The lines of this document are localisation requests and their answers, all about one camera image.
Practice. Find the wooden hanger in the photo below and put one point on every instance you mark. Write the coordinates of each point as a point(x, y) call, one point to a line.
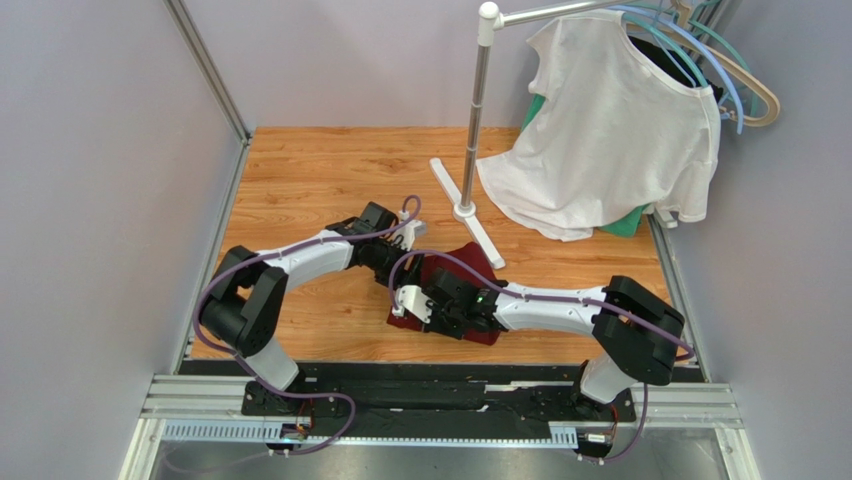
point(761, 105)

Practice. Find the green garment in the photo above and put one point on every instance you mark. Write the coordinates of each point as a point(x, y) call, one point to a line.
point(626, 226)

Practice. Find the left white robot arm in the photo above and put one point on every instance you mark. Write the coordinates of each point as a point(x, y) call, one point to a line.
point(241, 305)

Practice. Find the white t-shirt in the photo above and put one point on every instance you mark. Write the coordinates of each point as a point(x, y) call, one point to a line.
point(615, 133)

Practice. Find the black garment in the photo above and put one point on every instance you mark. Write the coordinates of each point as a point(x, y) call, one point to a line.
point(669, 61)

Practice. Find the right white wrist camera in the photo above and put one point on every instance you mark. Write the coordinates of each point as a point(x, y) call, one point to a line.
point(410, 299)

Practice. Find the dark red cloth napkin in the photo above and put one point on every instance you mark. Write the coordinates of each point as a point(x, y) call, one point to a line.
point(468, 262)

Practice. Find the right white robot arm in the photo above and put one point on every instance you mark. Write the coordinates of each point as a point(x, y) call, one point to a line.
point(639, 333)

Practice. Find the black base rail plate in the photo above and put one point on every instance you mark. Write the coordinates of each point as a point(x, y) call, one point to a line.
point(427, 401)

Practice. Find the aluminium frame rail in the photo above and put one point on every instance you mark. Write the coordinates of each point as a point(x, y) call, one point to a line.
point(193, 38)

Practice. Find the white clothes rack stand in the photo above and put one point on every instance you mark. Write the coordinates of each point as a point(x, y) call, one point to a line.
point(491, 20)

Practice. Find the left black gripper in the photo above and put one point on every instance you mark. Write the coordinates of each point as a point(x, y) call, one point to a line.
point(412, 274)

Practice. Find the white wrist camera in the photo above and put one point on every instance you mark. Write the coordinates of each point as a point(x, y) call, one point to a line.
point(406, 236)
point(410, 299)

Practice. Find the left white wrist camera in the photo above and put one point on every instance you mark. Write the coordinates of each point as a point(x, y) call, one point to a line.
point(406, 236)

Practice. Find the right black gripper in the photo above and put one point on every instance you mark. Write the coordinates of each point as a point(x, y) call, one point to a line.
point(438, 318)

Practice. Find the blue plastic hanger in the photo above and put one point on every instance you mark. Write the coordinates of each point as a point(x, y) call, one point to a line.
point(667, 28)

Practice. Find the teal plastic hanger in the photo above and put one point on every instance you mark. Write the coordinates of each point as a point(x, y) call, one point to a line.
point(678, 36)

